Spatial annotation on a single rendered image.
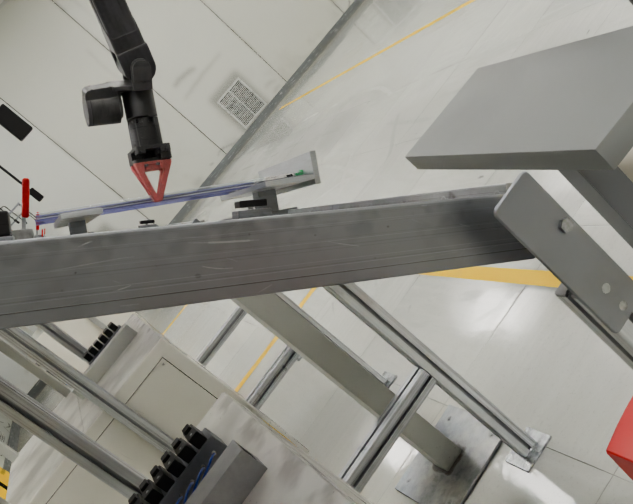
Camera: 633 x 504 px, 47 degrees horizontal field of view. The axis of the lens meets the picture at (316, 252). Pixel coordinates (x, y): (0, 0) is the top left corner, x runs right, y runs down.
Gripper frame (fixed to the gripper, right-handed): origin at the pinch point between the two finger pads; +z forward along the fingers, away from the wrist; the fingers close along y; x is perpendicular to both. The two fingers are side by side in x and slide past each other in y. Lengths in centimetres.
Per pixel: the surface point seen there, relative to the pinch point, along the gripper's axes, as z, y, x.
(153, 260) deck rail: 8, 82, -15
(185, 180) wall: -47, -723, 160
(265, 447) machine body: 38, 43, 1
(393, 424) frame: 51, 12, 34
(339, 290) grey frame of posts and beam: 23.0, 12.3, 27.8
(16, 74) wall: -189, -725, -1
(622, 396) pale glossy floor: 54, 26, 78
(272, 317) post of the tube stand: 28.0, -7.7, 20.1
